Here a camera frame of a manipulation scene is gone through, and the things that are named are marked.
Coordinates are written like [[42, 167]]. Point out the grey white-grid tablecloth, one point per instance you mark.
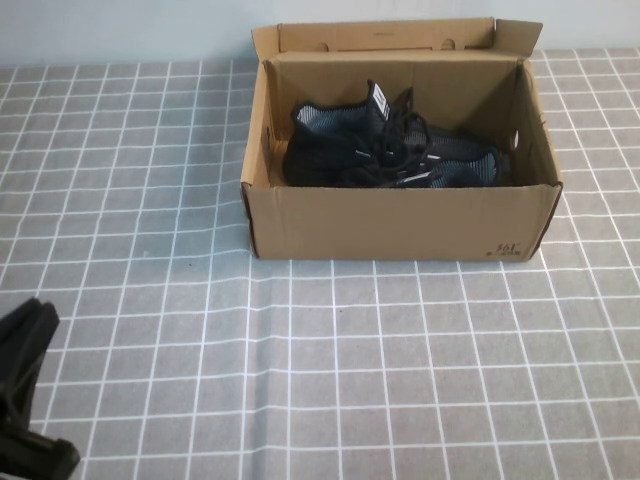
[[350, 375]]

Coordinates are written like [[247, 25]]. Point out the brown cardboard shoe box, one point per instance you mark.
[[375, 225]]

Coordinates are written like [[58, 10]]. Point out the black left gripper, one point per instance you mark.
[[35, 460]]

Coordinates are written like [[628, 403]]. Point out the black knit sneaker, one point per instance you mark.
[[320, 150], [465, 170]]

